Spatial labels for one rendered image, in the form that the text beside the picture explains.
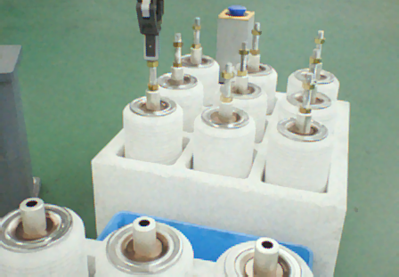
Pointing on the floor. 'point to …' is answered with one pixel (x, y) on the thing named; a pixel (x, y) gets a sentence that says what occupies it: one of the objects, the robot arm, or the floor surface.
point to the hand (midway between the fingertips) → (151, 45)
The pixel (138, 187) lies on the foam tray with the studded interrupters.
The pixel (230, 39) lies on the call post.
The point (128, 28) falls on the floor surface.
